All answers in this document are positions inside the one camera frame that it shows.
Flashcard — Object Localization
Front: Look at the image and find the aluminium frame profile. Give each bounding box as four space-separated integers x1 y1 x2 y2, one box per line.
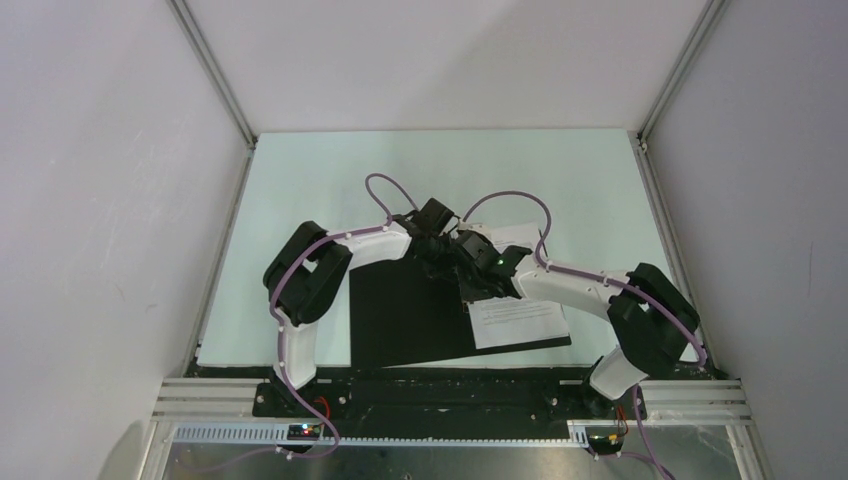
167 0 258 150
637 0 731 144

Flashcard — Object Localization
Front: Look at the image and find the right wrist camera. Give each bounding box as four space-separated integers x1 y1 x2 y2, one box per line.
457 222 491 236

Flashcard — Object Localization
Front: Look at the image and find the aluminium frame profile left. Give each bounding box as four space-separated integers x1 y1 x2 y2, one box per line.
167 0 258 150

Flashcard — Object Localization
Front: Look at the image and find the right controller board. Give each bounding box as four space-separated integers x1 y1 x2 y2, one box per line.
586 434 626 457

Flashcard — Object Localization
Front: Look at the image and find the red black clip folder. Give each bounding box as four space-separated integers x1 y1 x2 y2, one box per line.
349 259 571 368

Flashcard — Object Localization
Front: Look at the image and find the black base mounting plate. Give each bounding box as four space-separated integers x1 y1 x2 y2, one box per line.
252 367 646 438

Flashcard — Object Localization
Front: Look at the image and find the left controller board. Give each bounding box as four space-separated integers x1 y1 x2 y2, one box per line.
286 423 323 441

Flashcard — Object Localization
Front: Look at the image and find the printed paper sheet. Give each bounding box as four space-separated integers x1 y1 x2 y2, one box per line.
466 221 572 351

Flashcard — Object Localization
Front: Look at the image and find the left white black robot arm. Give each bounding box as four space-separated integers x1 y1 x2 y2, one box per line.
263 198 456 417

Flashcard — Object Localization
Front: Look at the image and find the aluminium frame profile right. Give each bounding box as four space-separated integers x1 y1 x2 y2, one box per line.
637 0 731 144

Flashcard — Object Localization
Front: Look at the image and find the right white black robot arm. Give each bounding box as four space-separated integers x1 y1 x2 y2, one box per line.
451 230 706 418

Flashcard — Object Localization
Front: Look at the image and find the controller board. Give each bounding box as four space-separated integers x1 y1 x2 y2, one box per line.
286 423 323 441
586 434 626 457

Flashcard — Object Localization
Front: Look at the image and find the slotted cable duct rail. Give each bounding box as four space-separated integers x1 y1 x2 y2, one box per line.
172 422 588 448

